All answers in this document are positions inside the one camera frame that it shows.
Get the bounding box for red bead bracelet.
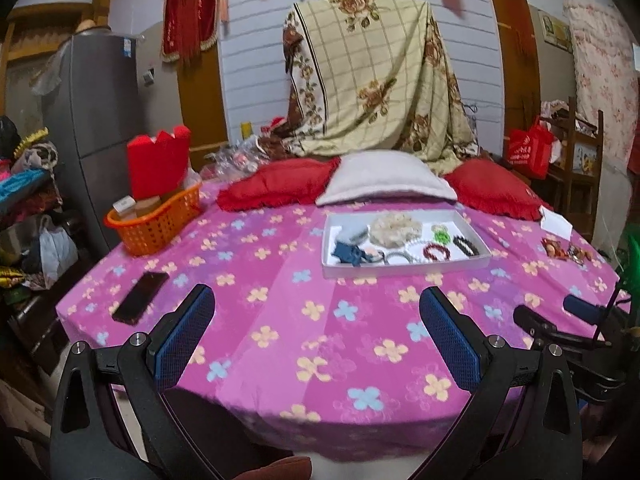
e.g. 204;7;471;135
422;242;452;264

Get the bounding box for silver mesh bangle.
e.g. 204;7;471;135
384;250;416;266

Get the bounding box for blue hair claw clip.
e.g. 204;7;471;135
332;242;374;268

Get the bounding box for black smartphone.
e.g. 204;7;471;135
112;272;169;325

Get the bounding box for small trinkets on bed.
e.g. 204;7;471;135
541;237;593;266

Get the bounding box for white paper card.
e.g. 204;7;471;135
539;206;573;240

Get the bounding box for orange plastic basket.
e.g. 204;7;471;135
103;183;202;257

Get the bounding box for red ruffled pillow right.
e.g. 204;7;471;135
444;158;551;221

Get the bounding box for red ruffled pillow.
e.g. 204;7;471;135
444;158;551;221
216;157;341;211

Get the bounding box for red shopping bag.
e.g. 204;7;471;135
504;116;555;180

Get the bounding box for cream lace scrunchie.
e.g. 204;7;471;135
369;212;423;249

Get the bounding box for white shallow tray box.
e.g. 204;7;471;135
321;209;490;280

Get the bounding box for light blue fluffy scrunchie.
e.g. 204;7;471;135
335;224;369;246

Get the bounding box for red box in basket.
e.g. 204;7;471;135
126;125;191;200

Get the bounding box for red ruffled pillow left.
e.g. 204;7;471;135
216;157;341;211

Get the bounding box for clear plastic bags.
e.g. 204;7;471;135
200;134;271;182

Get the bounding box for white fleece pillow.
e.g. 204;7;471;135
316;150;458;206

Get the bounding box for grey refrigerator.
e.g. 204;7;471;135
41;27;144;256

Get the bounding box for floral beige blanket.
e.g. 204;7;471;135
259;0;480;176

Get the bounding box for red tasseled wall banner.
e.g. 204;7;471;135
160;0;219;64

